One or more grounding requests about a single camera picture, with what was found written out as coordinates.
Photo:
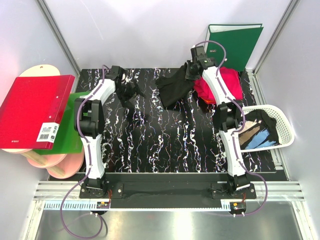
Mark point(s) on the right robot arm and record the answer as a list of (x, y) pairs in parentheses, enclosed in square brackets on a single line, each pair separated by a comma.
[(227, 116)]

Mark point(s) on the red ring binder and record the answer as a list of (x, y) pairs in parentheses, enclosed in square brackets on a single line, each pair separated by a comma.
[(32, 111)]

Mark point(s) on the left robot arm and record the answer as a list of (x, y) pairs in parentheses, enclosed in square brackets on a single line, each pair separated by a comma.
[(89, 123)]

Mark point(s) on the green plastic folder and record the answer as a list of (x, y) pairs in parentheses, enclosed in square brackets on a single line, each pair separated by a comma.
[(67, 140)]

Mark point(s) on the white plastic basket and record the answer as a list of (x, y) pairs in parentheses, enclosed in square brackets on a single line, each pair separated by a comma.
[(283, 127)]

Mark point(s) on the aluminium rail frame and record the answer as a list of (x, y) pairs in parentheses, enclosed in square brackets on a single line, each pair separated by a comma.
[(57, 195)]

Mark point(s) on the pink t-shirt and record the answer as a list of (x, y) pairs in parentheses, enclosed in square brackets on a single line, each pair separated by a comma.
[(230, 78)]

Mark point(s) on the black printed t-shirt in basket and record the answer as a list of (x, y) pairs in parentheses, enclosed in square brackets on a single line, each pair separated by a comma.
[(259, 131)]

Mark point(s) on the green lever arch binder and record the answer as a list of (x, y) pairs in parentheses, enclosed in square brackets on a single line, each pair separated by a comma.
[(239, 41)]

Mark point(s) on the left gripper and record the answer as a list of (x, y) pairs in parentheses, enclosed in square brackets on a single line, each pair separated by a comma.
[(127, 88)]

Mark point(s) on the black marble pattern mat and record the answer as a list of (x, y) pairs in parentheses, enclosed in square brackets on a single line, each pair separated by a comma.
[(149, 138)]

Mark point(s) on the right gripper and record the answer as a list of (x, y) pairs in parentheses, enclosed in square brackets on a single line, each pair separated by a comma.
[(190, 71)]

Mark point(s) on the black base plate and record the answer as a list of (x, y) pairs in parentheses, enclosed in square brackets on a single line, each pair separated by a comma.
[(155, 191)]

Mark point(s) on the orange folded t-shirt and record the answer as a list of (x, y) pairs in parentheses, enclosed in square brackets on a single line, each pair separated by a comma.
[(209, 101)]

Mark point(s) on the black printed t-shirt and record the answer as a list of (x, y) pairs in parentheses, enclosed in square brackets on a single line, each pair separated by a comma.
[(172, 89), (259, 131)]

